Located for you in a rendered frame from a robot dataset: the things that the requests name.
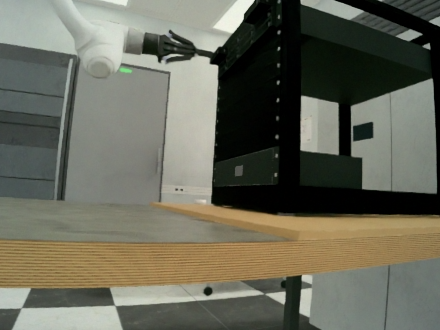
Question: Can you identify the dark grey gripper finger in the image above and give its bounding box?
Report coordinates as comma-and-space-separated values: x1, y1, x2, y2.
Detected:
162, 46, 213, 65
164, 30, 213, 53

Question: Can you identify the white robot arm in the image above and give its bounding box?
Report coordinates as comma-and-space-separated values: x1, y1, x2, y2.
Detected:
49, 0, 145, 79

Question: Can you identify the tan flat board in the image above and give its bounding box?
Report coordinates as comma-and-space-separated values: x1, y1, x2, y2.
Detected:
150, 202, 440, 241

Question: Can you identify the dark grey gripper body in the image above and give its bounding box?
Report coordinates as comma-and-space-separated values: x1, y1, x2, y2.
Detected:
142, 32, 173, 58

